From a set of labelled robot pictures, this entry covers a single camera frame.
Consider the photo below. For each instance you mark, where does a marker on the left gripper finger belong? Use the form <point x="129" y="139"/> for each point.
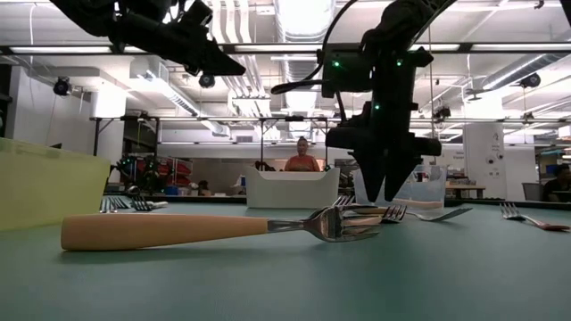
<point x="218" y="62"/>

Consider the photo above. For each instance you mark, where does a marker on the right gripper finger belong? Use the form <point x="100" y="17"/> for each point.
<point x="372" y="174"/>
<point x="397" y="174"/>

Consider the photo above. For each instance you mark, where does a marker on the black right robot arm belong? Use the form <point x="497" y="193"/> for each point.
<point x="392" y="27"/>

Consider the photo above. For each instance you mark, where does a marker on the black ceiling spotlight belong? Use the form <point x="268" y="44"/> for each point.
<point x="531" y="80"/>
<point x="442" y="112"/>
<point x="62" y="87"/>
<point x="206" y="80"/>

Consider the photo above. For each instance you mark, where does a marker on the clear plastic bin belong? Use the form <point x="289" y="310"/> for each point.
<point x="428" y="187"/>

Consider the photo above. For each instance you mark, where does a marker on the black metal gantry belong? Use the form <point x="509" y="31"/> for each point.
<point x="201" y="119"/>

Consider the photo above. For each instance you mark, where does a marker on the person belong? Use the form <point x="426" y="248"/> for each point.
<point x="557" y="185"/>
<point x="302" y="162"/>

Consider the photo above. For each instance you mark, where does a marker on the white plastic bin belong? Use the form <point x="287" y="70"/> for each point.
<point x="290" y="191"/>

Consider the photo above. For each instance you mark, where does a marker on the black overhead beam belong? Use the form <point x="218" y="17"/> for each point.
<point x="464" y="48"/>

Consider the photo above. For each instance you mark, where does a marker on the red storage bins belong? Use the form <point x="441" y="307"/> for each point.
<point x="178" y="171"/>

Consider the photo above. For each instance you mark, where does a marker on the green table mat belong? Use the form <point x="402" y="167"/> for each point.
<point x="312" y="285"/>

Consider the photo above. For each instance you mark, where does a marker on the shelf with blue bins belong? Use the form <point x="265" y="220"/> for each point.
<point x="551" y="153"/>

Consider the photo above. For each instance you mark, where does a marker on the yellow-green plastic bin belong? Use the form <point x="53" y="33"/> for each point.
<point x="44" y="187"/>

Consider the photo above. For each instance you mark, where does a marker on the black metal table frame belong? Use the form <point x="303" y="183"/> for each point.
<point x="490" y="203"/>

